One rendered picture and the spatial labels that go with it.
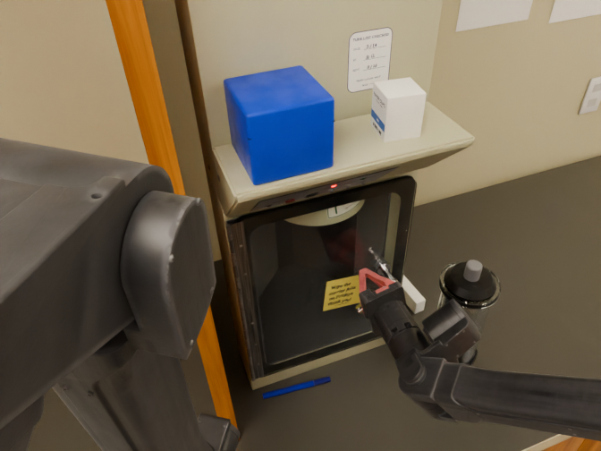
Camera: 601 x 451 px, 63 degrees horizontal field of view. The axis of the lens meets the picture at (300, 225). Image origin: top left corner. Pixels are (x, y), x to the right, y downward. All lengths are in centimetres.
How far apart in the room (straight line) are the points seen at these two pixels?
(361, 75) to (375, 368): 63
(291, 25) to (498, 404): 50
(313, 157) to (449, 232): 88
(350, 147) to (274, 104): 14
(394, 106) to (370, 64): 8
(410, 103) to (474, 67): 77
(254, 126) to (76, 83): 59
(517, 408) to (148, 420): 44
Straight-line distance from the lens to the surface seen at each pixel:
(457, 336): 74
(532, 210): 156
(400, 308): 80
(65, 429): 112
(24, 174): 18
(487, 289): 94
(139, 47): 49
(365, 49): 67
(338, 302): 92
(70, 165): 18
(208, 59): 60
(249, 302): 83
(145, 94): 51
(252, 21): 60
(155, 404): 29
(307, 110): 54
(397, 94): 63
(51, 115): 109
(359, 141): 64
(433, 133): 67
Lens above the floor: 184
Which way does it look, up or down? 40 degrees down
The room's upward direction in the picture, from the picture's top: 2 degrees counter-clockwise
